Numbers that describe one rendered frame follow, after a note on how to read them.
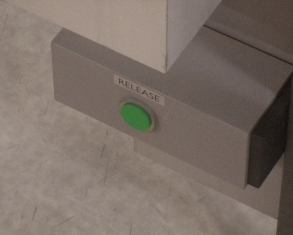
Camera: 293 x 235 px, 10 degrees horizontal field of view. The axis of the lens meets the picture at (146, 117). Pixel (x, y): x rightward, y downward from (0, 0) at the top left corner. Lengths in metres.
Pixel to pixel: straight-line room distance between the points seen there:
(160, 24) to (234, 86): 0.23
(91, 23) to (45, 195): 1.58
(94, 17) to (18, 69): 1.75
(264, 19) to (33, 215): 1.42
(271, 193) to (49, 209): 1.23
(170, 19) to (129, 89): 0.24
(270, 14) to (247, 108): 0.08
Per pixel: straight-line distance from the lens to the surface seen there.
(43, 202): 2.86
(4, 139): 2.94
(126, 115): 1.51
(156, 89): 1.47
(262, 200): 1.67
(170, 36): 1.27
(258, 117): 1.45
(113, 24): 1.28
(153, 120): 1.49
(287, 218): 1.59
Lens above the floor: 2.32
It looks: 52 degrees down
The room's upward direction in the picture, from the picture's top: straight up
